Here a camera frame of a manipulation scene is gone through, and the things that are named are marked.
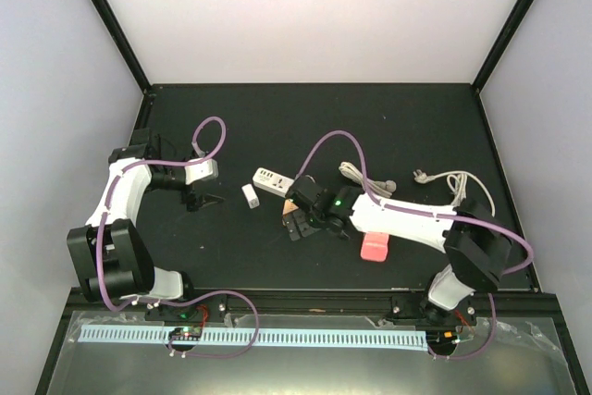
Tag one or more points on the left circuit board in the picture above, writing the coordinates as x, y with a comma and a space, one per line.
185, 334

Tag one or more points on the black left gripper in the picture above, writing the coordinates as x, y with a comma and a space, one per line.
197, 202

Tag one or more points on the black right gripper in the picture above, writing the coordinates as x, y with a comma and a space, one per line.
304, 228

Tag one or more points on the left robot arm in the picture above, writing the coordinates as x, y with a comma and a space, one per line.
108, 251

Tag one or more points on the black mounting rail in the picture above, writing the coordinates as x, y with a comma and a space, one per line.
403, 306

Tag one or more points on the black right frame post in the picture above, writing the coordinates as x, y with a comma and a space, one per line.
510, 26

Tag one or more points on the beige cube plug adapter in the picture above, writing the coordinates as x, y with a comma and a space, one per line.
289, 207

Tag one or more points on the white usb wall charger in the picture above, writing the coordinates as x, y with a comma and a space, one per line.
250, 196

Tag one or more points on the pink plug adapter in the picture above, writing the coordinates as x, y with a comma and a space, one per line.
375, 247

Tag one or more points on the white power strip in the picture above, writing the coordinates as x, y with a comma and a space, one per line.
272, 182

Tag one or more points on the right circuit board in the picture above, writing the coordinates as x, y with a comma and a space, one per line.
443, 337

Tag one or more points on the black frame post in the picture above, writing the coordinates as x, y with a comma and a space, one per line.
118, 36
510, 26

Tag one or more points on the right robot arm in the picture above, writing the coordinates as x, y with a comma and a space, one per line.
477, 253

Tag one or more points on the black left frame post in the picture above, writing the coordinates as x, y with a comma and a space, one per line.
118, 36

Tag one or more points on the light blue slotted cable duct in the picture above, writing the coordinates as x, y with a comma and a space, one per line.
261, 337

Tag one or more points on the circuit board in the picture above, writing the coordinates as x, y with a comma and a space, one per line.
443, 337
185, 334

